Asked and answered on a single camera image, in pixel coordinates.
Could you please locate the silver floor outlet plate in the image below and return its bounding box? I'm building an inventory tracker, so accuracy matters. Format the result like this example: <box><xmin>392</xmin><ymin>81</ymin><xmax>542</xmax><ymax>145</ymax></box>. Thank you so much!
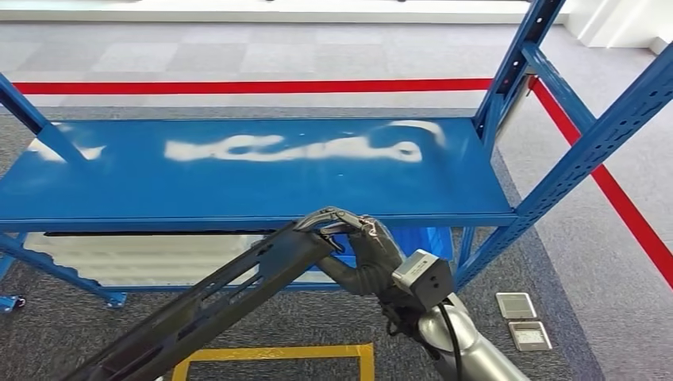
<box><xmin>495</xmin><ymin>292</ymin><xmax>538</xmax><ymax>320</ymax></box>
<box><xmin>507</xmin><ymin>321</ymin><xmax>553</xmax><ymax>352</ymax></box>

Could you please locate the black perforated panel part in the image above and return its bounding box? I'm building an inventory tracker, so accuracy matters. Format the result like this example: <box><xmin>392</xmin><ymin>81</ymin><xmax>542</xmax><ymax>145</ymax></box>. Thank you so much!
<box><xmin>60</xmin><ymin>221</ymin><xmax>337</xmax><ymax>381</ymax></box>

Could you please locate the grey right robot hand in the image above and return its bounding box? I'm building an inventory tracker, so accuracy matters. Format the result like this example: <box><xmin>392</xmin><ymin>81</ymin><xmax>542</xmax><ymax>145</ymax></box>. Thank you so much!
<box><xmin>294</xmin><ymin>206</ymin><xmax>406</xmax><ymax>298</ymax></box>

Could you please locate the blue plastic bin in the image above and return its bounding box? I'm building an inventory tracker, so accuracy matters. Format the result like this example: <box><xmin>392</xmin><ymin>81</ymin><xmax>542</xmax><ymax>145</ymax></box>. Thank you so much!
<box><xmin>325</xmin><ymin>227</ymin><xmax>454</xmax><ymax>269</ymax></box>

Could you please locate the black camera cable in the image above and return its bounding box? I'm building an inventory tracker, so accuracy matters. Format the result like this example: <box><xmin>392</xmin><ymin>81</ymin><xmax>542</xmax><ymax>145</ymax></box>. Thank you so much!
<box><xmin>436</xmin><ymin>302</ymin><xmax>463</xmax><ymax>381</ymax></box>

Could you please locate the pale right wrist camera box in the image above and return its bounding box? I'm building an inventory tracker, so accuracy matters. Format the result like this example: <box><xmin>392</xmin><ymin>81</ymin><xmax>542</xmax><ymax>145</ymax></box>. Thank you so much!
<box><xmin>391</xmin><ymin>249</ymin><xmax>456</xmax><ymax>311</ymax></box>

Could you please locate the blue metal shelf rack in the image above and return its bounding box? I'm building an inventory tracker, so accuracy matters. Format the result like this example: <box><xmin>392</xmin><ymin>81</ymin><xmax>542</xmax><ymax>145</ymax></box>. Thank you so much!
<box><xmin>0</xmin><ymin>294</ymin><xmax>26</xmax><ymax>315</ymax></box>
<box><xmin>0</xmin><ymin>0</ymin><xmax>673</xmax><ymax>311</ymax></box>

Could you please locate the red floor tape strip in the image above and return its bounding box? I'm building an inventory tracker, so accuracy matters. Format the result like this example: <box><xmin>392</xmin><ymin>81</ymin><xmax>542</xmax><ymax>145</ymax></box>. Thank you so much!
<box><xmin>13</xmin><ymin>77</ymin><xmax>493</xmax><ymax>97</ymax></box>
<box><xmin>528</xmin><ymin>75</ymin><xmax>673</xmax><ymax>291</ymax></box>

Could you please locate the long black trim strip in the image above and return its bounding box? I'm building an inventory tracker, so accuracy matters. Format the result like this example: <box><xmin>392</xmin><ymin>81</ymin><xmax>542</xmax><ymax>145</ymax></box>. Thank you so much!
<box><xmin>44</xmin><ymin>229</ymin><xmax>277</xmax><ymax>237</ymax></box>

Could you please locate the white plastic tray stack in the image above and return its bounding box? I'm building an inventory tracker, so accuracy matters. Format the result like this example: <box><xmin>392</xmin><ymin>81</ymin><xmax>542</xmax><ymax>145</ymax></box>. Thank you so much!
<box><xmin>23</xmin><ymin>233</ymin><xmax>264</xmax><ymax>287</ymax></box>

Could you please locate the yellow floor tape square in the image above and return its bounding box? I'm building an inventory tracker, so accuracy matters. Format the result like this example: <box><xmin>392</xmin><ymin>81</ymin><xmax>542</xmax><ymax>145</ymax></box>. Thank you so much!
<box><xmin>171</xmin><ymin>343</ymin><xmax>375</xmax><ymax>381</ymax></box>

